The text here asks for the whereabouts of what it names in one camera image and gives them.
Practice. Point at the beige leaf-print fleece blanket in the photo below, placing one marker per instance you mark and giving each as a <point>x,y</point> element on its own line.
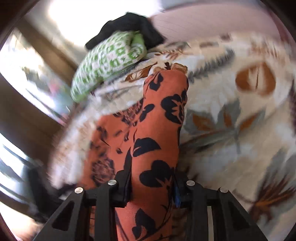
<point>239,129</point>

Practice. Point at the green white patterned pillow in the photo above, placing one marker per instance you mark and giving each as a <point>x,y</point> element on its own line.
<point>107,60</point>

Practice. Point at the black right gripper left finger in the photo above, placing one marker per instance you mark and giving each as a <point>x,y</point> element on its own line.
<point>71,220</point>

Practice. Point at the orange black floral garment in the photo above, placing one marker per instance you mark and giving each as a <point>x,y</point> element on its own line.
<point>148,135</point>

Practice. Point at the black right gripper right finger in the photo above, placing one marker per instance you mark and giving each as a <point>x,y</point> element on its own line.
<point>216,208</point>

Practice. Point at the black cloth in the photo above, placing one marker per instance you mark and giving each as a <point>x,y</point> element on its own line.
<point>129,22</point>

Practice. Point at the wooden framed glass window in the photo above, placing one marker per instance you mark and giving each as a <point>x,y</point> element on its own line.
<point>35,104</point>

